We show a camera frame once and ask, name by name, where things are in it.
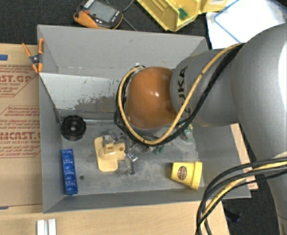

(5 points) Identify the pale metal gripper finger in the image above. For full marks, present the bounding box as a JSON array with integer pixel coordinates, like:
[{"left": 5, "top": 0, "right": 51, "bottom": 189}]
[
  {"left": 103, "top": 132, "right": 124, "bottom": 147},
  {"left": 125, "top": 153, "right": 139, "bottom": 176}
]

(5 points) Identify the grey metal bin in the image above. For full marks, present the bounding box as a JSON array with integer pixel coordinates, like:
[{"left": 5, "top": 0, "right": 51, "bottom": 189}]
[{"left": 37, "top": 24, "right": 253, "bottom": 214}]

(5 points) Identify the black ribbed round knob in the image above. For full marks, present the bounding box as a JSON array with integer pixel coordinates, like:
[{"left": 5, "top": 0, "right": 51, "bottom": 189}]
[{"left": 60, "top": 115, "right": 87, "bottom": 141}]

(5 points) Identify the blue long studded block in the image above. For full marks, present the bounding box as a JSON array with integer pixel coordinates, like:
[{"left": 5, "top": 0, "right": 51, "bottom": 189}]
[{"left": 61, "top": 148, "right": 79, "bottom": 196}]

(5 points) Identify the yellow cup with round label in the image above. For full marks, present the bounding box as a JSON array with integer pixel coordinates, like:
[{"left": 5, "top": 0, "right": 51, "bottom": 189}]
[{"left": 170, "top": 161, "right": 203, "bottom": 190}]

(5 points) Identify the brown cardboard board red print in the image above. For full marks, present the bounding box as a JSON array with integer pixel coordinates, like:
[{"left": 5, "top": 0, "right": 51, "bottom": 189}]
[{"left": 0, "top": 42, "right": 44, "bottom": 211}]

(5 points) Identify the pale yellow plastic bracket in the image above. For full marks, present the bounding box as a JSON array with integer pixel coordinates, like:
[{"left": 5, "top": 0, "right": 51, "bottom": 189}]
[{"left": 94, "top": 136, "right": 126, "bottom": 173}]

